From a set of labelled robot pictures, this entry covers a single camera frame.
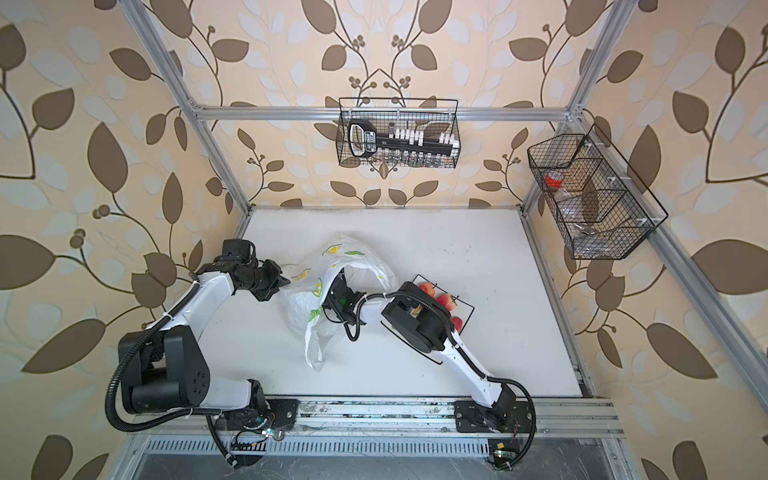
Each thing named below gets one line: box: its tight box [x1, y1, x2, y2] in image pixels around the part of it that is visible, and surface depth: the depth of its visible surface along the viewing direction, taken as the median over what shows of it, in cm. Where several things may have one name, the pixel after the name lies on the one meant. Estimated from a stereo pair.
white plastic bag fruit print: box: [279, 236, 398, 371], surface depth 80 cm
